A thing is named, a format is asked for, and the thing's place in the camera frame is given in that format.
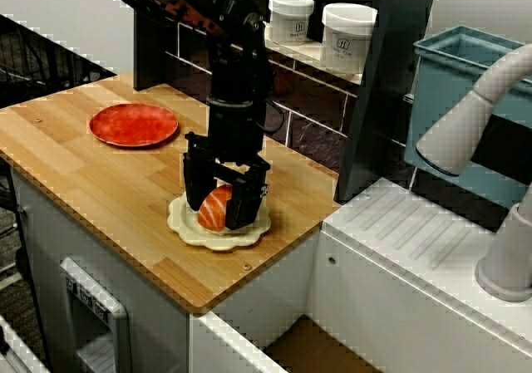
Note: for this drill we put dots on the black upright panel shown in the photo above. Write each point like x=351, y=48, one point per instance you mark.
x=154, y=49
x=374, y=99

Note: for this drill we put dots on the white toy sink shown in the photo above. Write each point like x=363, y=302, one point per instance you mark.
x=395, y=232

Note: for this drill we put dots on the grey toy faucet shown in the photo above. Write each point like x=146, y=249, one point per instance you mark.
x=457, y=140

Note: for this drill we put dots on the salmon sushi toy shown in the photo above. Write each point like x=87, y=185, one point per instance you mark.
x=212, y=211

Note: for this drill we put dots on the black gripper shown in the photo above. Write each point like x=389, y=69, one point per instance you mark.
x=234, y=132

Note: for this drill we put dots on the white lidded jar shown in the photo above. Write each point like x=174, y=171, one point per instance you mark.
x=349, y=36
x=291, y=16

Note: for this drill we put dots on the red round plate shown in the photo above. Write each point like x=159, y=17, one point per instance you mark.
x=133, y=126

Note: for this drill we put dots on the cream scalloped plate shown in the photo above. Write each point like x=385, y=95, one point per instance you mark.
x=220, y=242

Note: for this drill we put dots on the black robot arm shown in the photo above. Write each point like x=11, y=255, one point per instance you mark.
x=237, y=70

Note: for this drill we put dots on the teal plastic bin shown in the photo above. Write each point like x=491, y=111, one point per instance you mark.
x=440, y=111

